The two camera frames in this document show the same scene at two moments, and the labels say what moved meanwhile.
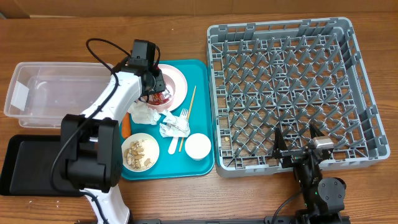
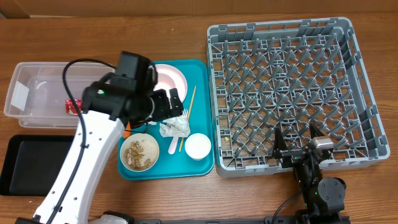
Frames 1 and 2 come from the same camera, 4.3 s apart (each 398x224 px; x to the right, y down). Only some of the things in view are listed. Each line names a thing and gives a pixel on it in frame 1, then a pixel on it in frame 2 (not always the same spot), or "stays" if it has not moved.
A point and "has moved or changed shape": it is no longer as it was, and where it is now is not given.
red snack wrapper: (158, 98) has moved or changed shape
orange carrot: (126, 125) stays
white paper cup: (198, 146) stays
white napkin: (174, 126) stays
